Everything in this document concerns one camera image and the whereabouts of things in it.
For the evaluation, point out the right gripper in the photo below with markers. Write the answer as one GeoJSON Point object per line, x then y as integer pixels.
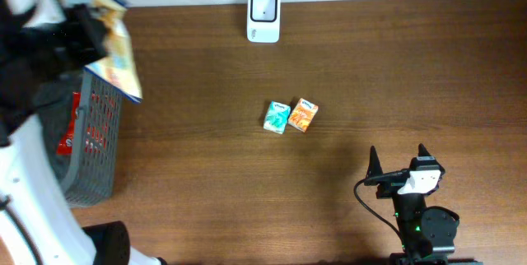
{"type": "Point", "coordinates": [390, 183]}

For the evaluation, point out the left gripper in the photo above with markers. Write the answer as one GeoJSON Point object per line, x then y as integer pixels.
{"type": "Point", "coordinates": [79, 50]}

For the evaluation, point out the yellow wet wipes pack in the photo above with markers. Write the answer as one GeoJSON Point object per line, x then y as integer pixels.
{"type": "Point", "coordinates": [118, 67]}

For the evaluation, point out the red snack packet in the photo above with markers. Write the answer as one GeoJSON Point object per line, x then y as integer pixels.
{"type": "Point", "coordinates": [65, 144]}

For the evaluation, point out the orange tissue pack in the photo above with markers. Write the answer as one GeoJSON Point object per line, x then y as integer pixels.
{"type": "Point", "coordinates": [302, 115]}

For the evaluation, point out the teal tissue pack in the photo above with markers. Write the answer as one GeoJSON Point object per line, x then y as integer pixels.
{"type": "Point", "coordinates": [275, 119]}

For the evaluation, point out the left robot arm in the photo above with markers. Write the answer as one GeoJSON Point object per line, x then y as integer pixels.
{"type": "Point", "coordinates": [37, 224]}

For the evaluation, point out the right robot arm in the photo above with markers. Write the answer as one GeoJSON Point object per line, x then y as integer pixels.
{"type": "Point", "coordinates": [427, 234]}

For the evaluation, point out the grey plastic basket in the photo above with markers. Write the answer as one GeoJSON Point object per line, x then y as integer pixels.
{"type": "Point", "coordinates": [87, 175]}

